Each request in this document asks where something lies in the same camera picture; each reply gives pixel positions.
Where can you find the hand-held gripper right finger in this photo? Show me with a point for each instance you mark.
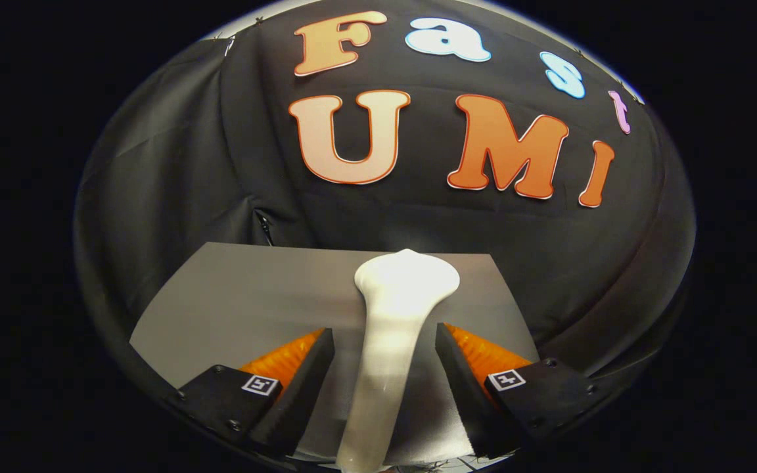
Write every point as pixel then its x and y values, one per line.
pixel 467 401

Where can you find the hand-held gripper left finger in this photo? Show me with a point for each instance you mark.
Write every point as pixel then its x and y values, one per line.
pixel 303 401

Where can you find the white garment steamer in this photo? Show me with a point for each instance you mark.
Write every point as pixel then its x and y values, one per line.
pixel 388 341

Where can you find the grey drawer cabinet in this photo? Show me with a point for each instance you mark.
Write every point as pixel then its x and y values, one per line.
pixel 253 295

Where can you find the black backdrop cloth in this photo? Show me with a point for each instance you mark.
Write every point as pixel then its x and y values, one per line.
pixel 221 164

